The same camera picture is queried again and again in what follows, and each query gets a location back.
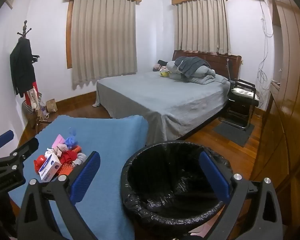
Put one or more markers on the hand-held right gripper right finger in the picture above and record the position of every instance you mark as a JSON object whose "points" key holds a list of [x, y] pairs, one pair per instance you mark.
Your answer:
{"points": [[213, 177]]}

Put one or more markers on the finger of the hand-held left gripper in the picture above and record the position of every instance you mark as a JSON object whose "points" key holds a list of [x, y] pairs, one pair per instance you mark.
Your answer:
{"points": [[27, 149], [2, 138]]}

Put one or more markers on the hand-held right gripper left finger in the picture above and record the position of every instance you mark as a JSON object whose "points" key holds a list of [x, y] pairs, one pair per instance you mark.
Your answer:
{"points": [[86, 177]]}

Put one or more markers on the red plastic wrapper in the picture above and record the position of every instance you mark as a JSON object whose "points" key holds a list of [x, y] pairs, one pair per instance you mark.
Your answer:
{"points": [[39, 162]]}

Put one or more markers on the grey sock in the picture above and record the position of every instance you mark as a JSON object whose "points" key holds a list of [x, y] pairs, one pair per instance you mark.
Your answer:
{"points": [[80, 158]]}

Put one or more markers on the orange mesh cloth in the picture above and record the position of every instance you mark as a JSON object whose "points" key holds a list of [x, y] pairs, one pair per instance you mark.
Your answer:
{"points": [[64, 169]]}

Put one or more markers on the red cloth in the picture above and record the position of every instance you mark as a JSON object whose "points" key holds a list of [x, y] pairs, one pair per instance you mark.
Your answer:
{"points": [[68, 158]]}

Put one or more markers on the white blue-print carton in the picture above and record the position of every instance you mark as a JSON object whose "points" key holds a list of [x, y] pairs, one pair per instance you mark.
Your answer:
{"points": [[48, 167]]}

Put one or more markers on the white tissue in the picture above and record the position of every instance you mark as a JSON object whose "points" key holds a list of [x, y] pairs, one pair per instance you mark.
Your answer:
{"points": [[58, 151]]}

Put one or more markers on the blue plastic bag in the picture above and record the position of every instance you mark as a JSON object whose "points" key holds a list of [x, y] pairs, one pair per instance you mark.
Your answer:
{"points": [[71, 141]]}

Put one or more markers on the black-lined waste bin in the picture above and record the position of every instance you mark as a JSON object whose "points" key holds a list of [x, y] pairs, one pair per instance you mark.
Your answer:
{"points": [[170, 170]]}

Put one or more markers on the dark wooden coat rack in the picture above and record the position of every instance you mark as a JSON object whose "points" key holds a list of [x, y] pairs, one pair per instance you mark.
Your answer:
{"points": [[37, 123]]}

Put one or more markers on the cardboard box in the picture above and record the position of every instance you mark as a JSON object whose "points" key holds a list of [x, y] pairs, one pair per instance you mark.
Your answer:
{"points": [[33, 118]]}

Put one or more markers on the black white checked bag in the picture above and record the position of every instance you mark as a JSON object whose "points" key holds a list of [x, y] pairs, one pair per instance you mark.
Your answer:
{"points": [[27, 110]]}

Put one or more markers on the white purple bag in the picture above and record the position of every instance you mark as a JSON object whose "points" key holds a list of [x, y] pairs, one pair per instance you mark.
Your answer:
{"points": [[43, 111]]}

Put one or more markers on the blue scalloped mat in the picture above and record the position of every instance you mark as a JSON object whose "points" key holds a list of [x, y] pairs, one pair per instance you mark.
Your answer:
{"points": [[110, 140]]}

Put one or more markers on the dark grey floor mat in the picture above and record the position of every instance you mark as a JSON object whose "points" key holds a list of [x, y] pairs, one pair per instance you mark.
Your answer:
{"points": [[233, 133]]}

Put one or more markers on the brown paper bag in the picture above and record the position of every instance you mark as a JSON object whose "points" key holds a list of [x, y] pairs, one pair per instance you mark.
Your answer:
{"points": [[51, 105]]}

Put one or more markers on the beige patterned garment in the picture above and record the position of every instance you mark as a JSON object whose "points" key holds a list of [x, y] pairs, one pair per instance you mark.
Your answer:
{"points": [[33, 97]]}

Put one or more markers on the red garment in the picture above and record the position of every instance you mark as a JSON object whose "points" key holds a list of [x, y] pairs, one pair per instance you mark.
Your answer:
{"points": [[34, 84]]}

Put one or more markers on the black jacket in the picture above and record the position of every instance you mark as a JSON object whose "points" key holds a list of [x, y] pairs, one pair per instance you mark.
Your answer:
{"points": [[21, 65]]}

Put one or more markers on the grey chair cushion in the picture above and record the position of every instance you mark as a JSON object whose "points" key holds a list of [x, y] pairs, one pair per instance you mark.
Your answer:
{"points": [[243, 92]]}

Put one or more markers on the bed with grey sheet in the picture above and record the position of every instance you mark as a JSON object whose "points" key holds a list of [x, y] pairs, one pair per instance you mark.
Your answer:
{"points": [[165, 97]]}

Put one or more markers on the folded grey duvet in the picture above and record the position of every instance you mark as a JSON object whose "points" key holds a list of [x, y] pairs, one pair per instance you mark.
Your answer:
{"points": [[205, 76]]}

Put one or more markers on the yellow plush toy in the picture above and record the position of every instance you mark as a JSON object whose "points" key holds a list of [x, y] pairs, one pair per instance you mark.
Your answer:
{"points": [[164, 74]]}

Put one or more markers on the dark grey garment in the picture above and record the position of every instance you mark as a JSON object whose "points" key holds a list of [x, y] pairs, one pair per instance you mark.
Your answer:
{"points": [[190, 65]]}

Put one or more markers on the dark wooden headboard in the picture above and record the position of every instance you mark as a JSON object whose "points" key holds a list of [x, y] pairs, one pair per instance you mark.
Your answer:
{"points": [[222, 62]]}

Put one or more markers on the wooden wardrobe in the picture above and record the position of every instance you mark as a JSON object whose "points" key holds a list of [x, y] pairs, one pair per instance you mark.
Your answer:
{"points": [[287, 80]]}

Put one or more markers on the pink plush toy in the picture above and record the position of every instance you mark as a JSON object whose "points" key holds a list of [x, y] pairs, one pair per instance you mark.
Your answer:
{"points": [[157, 68]]}

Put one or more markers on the black pillow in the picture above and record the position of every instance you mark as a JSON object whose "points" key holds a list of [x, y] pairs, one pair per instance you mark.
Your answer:
{"points": [[162, 62]]}

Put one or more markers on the wide beige curtain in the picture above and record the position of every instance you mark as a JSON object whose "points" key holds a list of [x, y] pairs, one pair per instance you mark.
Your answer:
{"points": [[102, 40]]}

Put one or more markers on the narrow beige curtain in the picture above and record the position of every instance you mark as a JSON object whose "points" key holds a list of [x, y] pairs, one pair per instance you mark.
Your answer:
{"points": [[202, 25]]}

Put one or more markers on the black metal-frame chair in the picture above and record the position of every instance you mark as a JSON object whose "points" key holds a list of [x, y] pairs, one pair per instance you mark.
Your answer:
{"points": [[245, 82]]}

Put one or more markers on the wooden window frame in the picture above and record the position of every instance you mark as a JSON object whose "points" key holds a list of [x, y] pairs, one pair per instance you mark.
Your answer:
{"points": [[69, 35]]}

